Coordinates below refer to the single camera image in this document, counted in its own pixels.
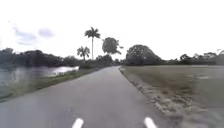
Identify bushes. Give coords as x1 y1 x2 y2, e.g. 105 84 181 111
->
79 54 122 70

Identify round-crowned tree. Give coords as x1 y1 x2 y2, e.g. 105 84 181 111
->
101 36 124 57

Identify large rounded tree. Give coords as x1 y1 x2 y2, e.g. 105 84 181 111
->
124 44 164 66

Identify short palm tree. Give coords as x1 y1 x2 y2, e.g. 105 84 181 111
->
76 45 91 62

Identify grey asphalt path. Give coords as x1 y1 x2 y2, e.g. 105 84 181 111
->
0 65 174 128

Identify tall palm tree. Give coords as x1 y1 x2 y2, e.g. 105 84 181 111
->
83 26 102 62

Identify grass verge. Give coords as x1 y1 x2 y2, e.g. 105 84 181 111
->
0 67 102 103

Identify robot's own part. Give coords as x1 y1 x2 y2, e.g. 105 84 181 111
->
143 116 158 128
71 117 85 128

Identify dry grass field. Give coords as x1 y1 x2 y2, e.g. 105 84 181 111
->
118 64 224 128

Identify row of trees beyond water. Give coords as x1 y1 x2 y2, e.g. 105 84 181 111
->
0 47 82 68

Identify distant row of trees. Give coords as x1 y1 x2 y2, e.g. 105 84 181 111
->
162 49 224 66

